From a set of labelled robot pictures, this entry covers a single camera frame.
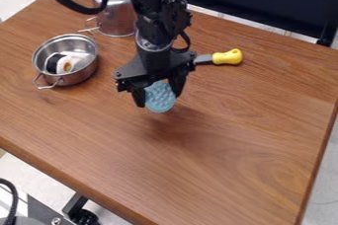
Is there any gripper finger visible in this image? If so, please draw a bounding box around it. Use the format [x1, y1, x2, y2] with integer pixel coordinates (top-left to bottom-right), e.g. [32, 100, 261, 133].
[128, 84, 149, 109]
[167, 67, 191, 99]

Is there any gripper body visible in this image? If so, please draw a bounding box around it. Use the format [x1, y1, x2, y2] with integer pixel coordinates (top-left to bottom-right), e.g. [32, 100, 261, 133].
[112, 39, 199, 93]

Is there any blue brush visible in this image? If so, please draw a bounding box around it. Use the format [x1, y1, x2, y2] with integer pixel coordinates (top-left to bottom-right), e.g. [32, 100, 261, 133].
[142, 80, 179, 114]

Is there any silver metal cup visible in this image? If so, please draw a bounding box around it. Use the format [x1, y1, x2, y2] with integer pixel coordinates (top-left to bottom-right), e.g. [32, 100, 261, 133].
[77, 0, 139, 38]

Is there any toy sushi roll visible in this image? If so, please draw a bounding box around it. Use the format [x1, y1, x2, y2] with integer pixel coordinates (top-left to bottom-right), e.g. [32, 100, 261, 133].
[44, 51, 93, 75]

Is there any silver pot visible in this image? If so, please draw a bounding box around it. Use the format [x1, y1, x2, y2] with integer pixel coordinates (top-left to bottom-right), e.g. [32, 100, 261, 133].
[30, 34, 101, 91]

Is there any yellow handled tool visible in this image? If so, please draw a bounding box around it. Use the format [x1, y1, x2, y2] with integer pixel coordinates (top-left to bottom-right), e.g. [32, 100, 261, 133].
[193, 47, 245, 66]

